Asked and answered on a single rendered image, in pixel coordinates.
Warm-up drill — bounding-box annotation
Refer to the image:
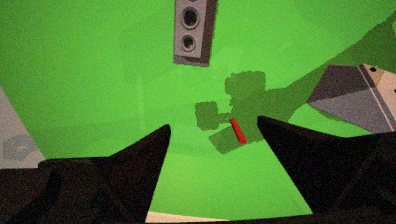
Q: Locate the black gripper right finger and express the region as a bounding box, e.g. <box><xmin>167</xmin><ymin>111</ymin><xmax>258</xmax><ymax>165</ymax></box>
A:
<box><xmin>257</xmin><ymin>116</ymin><xmax>396</xmax><ymax>214</ymax></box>

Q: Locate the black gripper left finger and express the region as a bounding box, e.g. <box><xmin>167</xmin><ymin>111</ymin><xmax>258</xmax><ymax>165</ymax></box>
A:
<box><xmin>38</xmin><ymin>124</ymin><xmax>171</xmax><ymax>223</ymax></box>

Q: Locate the dark red cylinder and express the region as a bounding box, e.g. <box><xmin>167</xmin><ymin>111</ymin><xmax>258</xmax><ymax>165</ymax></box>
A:
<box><xmin>230</xmin><ymin>118</ymin><xmax>246</xmax><ymax>145</ymax></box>

